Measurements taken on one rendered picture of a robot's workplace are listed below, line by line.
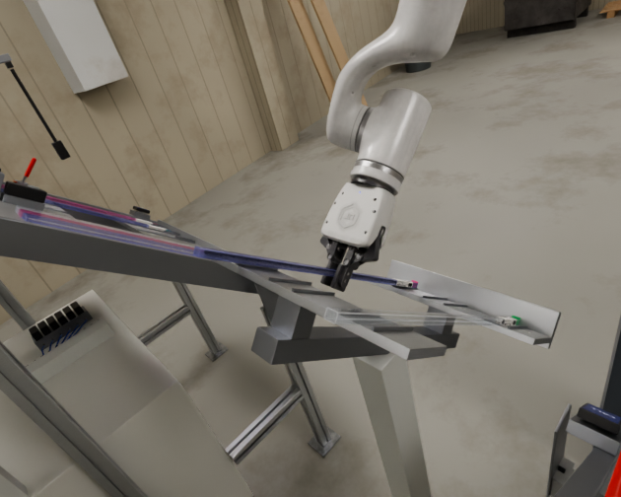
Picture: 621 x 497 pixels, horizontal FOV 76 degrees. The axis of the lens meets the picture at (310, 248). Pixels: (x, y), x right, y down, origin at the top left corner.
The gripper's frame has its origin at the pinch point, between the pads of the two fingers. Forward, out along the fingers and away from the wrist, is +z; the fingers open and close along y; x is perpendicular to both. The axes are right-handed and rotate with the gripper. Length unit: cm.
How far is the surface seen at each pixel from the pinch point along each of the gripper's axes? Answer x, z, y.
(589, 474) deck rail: -1.1, 8.5, 37.6
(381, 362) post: 4.5, 9.4, 10.7
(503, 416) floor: 100, 21, 6
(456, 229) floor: 160, -53, -62
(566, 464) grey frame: 23.9, 12.6, 33.3
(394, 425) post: 14.7, 19.1, 11.5
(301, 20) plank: 154, -225, -290
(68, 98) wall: 9, -47, -292
